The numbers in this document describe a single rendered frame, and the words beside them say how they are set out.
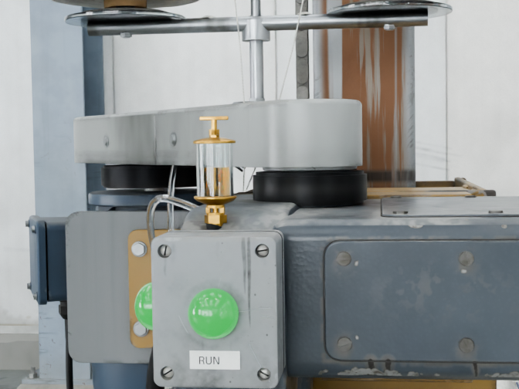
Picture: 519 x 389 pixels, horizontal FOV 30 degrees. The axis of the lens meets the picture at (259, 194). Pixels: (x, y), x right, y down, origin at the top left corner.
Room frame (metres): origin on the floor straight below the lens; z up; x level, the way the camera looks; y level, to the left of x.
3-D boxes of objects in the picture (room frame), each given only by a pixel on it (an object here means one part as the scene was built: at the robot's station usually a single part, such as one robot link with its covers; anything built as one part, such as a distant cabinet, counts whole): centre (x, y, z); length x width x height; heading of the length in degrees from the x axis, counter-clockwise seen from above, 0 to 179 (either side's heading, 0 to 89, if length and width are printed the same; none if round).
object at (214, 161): (0.65, 0.03, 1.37); 0.03 x 0.02 x 0.03; 83
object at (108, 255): (1.03, 0.06, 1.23); 0.28 x 0.07 x 0.16; 83
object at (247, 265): (0.59, 0.02, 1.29); 0.08 x 0.05 x 0.09; 83
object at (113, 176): (1.12, 0.12, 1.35); 0.12 x 0.12 x 0.04
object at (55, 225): (1.09, 0.22, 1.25); 0.10 x 0.08 x 0.12; 18
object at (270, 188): (0.76, -0.04, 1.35); 0.09 x 0.09 x 0.03
